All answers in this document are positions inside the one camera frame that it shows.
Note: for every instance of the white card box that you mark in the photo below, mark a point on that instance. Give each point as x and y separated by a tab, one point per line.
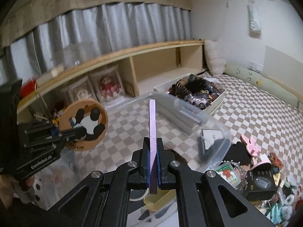
211	136

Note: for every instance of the clear case of cards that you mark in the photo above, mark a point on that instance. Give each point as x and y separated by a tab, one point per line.
228	173

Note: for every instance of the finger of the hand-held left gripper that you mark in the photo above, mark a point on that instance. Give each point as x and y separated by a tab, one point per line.
73	132

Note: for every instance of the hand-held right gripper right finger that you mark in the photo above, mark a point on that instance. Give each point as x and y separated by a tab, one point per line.
159	170

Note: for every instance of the pile of hair accessories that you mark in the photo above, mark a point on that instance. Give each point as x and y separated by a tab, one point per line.
196	92

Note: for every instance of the white charger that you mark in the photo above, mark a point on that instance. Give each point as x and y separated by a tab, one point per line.
263	158

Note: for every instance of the black product box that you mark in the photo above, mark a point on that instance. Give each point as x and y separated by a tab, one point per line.
259	184

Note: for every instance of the pink box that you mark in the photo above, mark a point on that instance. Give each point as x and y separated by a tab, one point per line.
152	127

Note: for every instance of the green bolster pillow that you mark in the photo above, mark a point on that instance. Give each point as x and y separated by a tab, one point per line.
265	85

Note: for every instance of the white wall socket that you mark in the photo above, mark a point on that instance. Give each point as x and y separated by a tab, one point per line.
255	66

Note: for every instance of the grey curtain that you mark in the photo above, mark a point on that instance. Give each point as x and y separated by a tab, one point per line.
94	28

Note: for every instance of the pearl headband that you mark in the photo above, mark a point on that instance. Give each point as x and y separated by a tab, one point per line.
243	173

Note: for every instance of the clear plastic container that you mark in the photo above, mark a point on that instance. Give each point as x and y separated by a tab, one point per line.
208	120

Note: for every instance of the white wall hanging organizer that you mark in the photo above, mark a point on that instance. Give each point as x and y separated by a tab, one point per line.
254	16

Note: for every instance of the white doll in case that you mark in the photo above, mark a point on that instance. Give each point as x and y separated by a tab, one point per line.
81	92

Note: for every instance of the red box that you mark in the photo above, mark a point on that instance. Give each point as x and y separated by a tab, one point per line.
29	87

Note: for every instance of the pale yellow tray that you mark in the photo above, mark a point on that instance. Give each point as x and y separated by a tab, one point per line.
158	201

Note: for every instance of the brown white checkered bedsheet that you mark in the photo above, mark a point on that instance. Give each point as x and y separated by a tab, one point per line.
248	113

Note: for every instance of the pink bunny ear mirror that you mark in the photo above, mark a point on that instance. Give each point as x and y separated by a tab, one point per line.
252	149

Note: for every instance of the white wall panel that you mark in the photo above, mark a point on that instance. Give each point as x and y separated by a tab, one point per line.
281	63

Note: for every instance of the white fluffy pillow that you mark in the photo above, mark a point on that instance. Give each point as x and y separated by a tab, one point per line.
214	56

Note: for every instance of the red dress doll in case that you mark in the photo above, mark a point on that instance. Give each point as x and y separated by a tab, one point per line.
107	85

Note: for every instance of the round cork panda coaster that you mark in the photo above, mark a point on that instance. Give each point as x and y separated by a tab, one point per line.
92	118

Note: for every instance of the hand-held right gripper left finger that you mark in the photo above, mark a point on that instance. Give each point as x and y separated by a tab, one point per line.
147	170

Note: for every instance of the white cardboard box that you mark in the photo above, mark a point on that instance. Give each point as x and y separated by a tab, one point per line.
216	104

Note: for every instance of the wooden shelf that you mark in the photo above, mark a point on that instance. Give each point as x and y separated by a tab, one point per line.
153	63

